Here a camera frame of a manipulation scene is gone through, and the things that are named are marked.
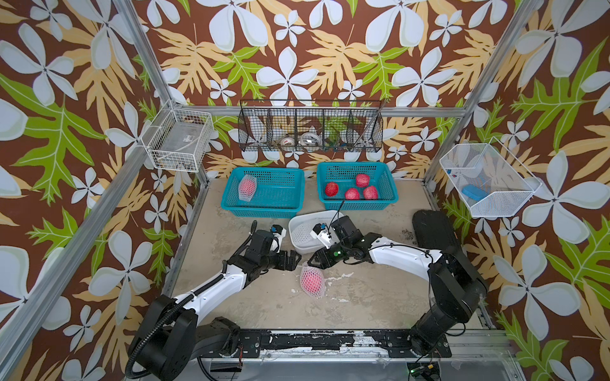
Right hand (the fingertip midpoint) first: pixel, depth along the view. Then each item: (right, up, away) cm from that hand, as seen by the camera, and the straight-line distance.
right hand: (310, 260), depth 84 cm
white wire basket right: (+63, +29, -1) cm, 70 cm away
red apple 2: (+20, +25, +24) cm, 40 cm away
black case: (+52, +9, +15) cm, 55 cm away
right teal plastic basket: (+18, +35, +35) cm, 53 cm away
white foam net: (-4, +8, +6) cm, 11 cm away
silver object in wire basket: (+1, +47, +13) cm, 48 cm away
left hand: (-7, +3, +2) cm, 8 cm away
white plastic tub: (0, +14, +15) cm, 21 cm away
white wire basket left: (-50, +45, +2) cm, 67 cm away
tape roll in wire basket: (-9, +46, +12) cm, 48 cm away
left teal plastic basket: (-14, +26, +31) cm, 43 cm away
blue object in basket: (+56, +24, -4) cm, 61 cm away
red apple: (+11, +27, +27) cm, 40 cm away
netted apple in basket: (-29, +28, +24) cm, 47 cm away
